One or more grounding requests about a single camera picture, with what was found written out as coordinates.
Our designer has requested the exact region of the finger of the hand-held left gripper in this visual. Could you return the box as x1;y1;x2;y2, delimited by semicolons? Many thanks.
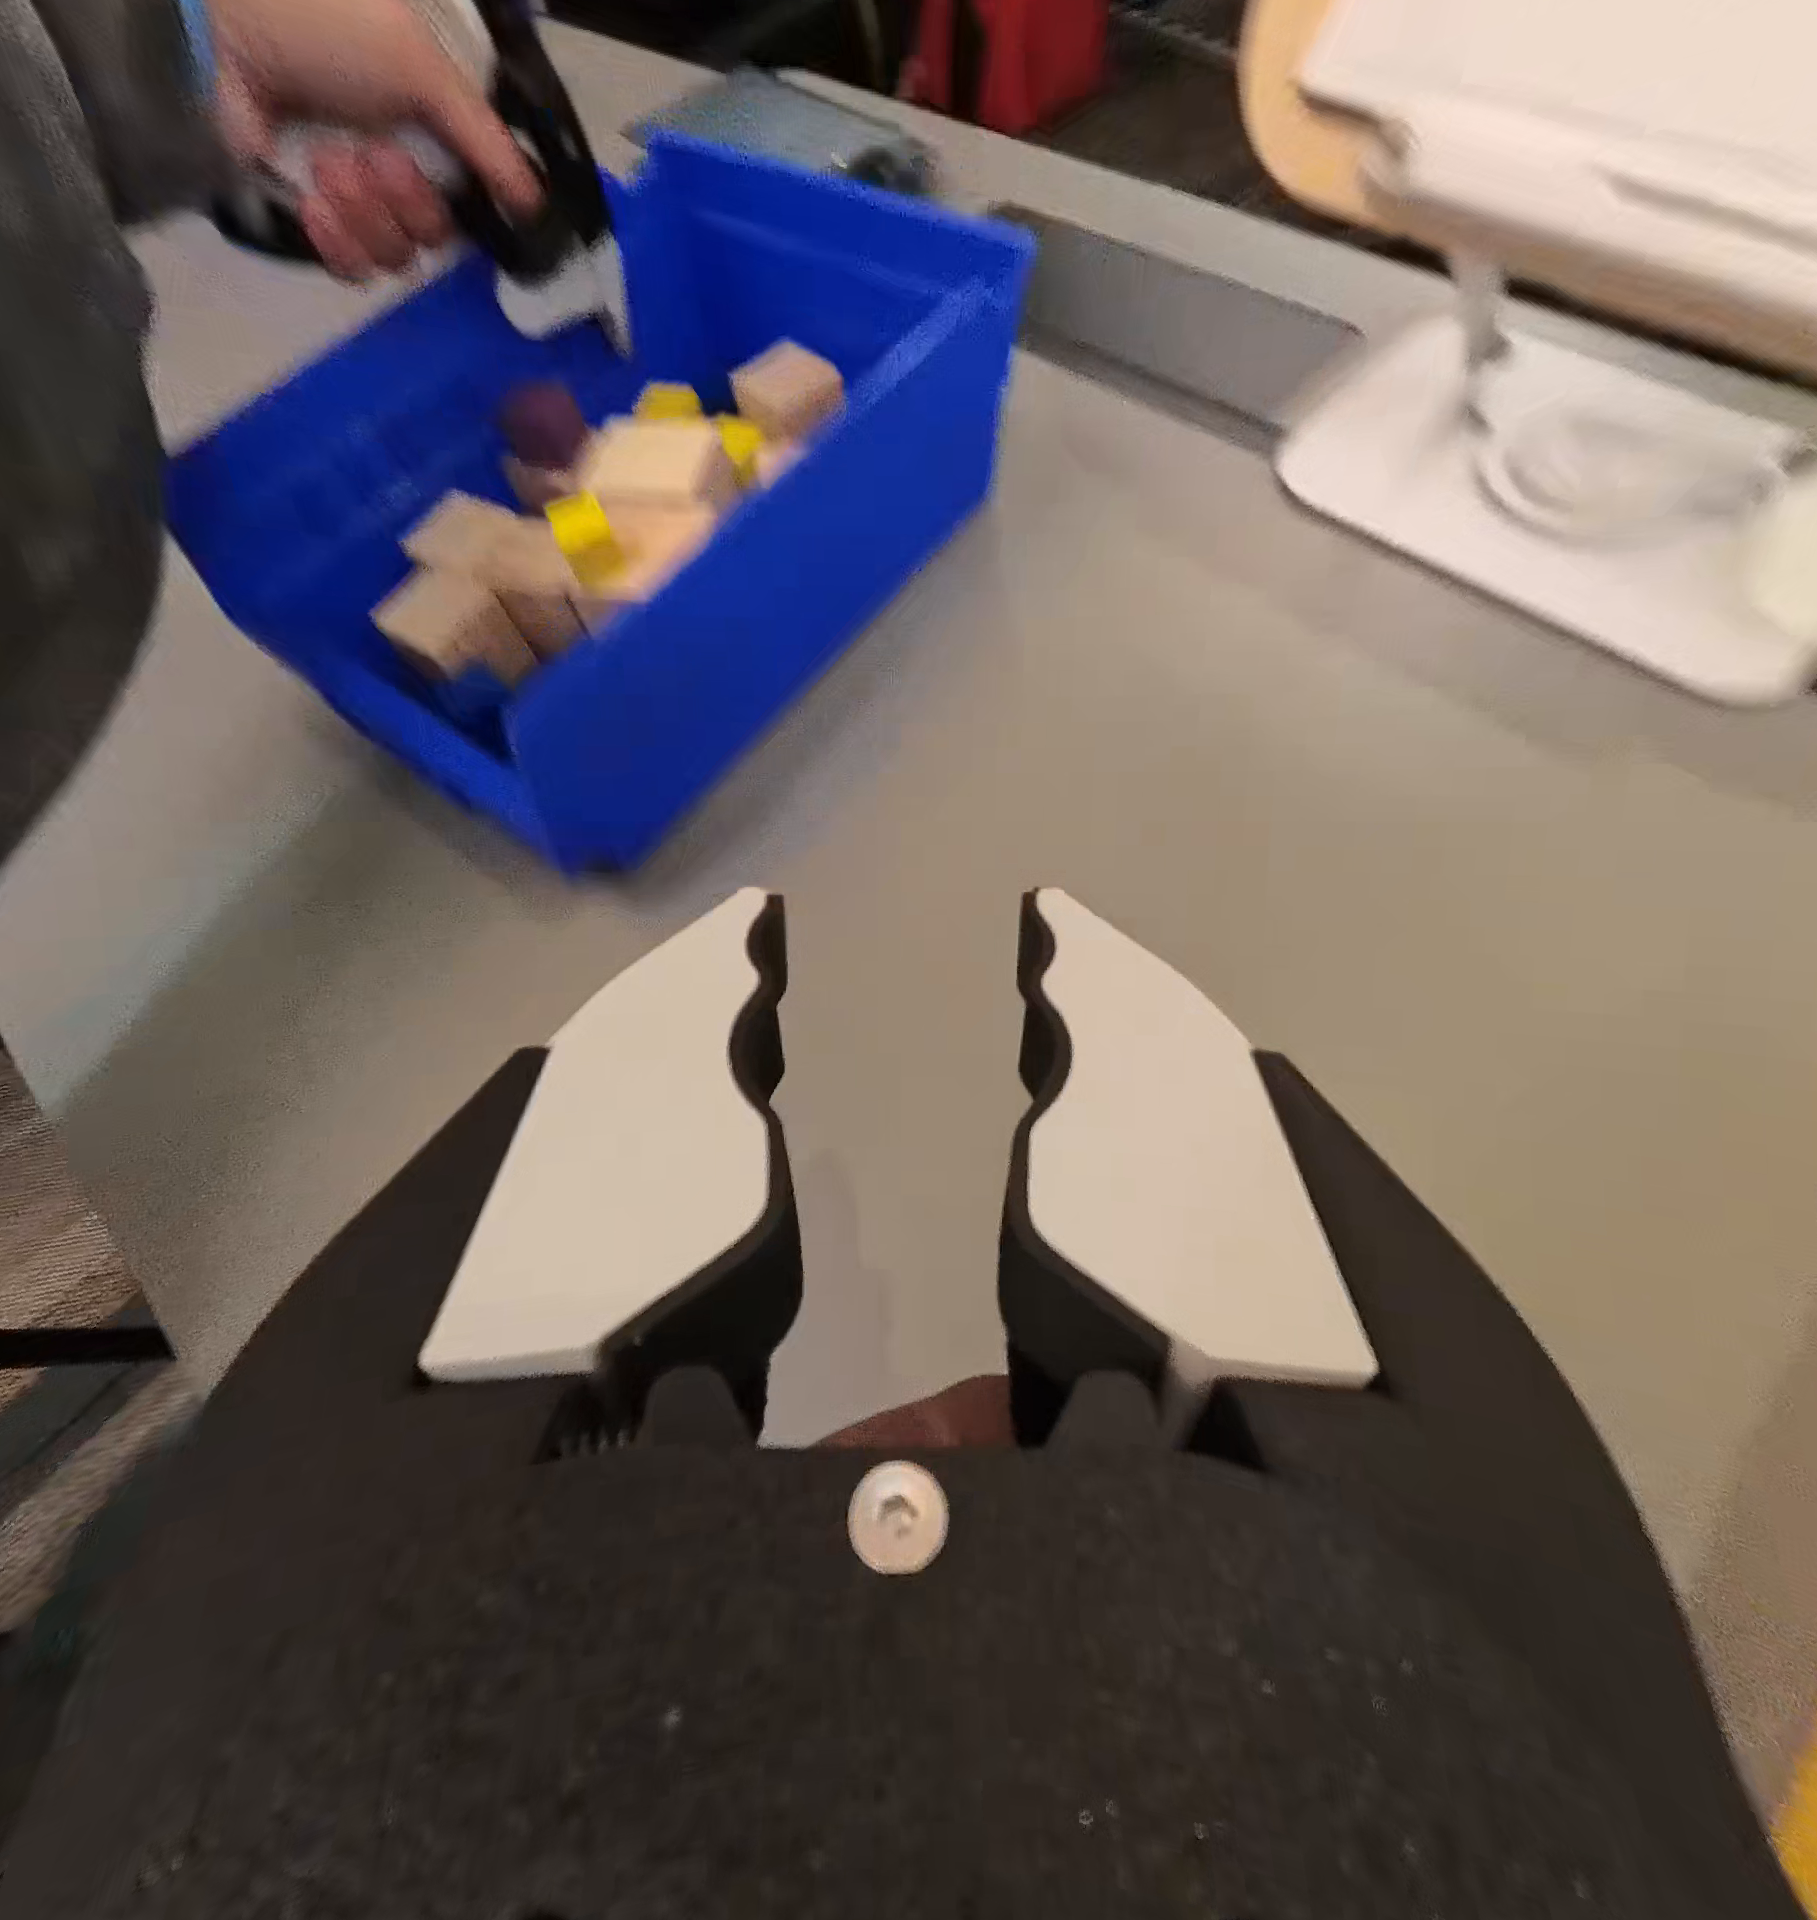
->
495;241;633;357

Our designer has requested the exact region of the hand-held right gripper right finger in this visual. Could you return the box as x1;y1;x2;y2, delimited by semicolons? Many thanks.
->
994;884;1380;1451

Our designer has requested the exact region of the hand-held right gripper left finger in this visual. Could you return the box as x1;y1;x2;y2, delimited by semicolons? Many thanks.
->
416;884;807;1451

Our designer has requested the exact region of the small purple cube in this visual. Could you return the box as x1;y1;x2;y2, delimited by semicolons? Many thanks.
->
500;381;586;466

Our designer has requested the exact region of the pile of plain wooden cubes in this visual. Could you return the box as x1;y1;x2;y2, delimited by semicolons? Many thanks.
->
369;337;849;689

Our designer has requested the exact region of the blue plastic bin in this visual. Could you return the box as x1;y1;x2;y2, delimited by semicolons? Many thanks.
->
164;127;1036;879

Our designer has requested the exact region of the person's left hand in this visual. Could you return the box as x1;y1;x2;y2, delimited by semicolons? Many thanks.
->
212;0;547;287

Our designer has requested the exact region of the grey desk hatch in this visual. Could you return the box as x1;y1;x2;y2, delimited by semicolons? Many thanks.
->
623;67;928;195
994;208;1361;440

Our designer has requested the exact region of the red bag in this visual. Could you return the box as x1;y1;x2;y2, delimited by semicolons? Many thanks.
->
902;0;1112;137

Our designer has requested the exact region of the person's grey sweater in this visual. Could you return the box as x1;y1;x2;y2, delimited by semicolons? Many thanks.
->
0;0;178;920

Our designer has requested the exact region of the white desk stand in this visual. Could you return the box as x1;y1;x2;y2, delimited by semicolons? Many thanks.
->
1273;136;1817;707

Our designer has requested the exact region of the beige wooden board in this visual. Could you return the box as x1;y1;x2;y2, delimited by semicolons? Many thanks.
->
1238;0;1466;259

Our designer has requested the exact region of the white paper sheet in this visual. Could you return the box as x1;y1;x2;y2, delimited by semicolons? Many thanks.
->
1295;0;1817;225

